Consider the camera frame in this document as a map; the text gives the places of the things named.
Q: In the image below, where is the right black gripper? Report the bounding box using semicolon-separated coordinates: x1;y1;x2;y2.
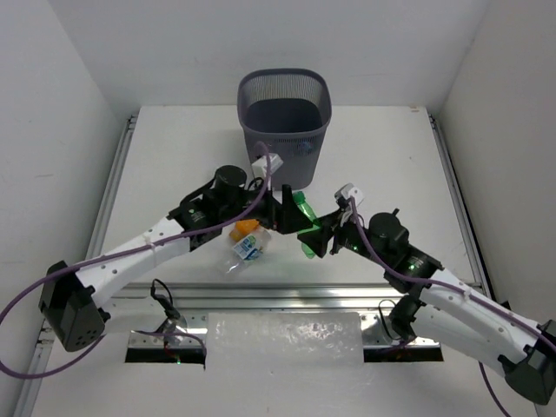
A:
298;206;389;267

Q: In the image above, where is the green plastic bottle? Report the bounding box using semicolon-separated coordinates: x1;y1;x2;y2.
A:
293;191;320;259

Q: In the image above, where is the orange plastic bottle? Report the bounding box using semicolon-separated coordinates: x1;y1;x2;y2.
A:
228;219;259;242

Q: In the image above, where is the crushed clear bottle white label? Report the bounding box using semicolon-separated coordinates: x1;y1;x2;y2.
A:
219;228;271;276

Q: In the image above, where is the clear bottle colourful label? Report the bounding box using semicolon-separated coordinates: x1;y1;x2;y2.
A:
292;137;318;157

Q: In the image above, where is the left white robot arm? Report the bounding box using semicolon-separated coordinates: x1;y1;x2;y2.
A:
39;165;311;352

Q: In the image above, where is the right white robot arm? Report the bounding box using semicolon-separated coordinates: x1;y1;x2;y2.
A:
299;209;555;405

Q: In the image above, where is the grey mesh waste bin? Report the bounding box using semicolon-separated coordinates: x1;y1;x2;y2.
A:
236;68;332;190

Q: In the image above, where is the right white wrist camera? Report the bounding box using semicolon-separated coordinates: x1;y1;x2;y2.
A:
334;182;365;207

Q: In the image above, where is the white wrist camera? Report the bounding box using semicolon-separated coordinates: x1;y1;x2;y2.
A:
334;182;365;207
251;153;283;178

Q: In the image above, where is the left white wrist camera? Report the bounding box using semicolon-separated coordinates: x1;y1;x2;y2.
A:
251;153;283;178

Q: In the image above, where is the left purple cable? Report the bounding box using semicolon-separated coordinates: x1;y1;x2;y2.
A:
0;141;275;380

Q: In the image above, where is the purple cable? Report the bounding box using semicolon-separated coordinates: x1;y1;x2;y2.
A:
0;141;275;380
347;197;556;417

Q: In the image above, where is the aluminium front rail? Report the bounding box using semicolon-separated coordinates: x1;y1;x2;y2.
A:
34;281;483;353

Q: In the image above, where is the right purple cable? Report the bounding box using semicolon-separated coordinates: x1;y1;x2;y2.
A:
347;197;556;417

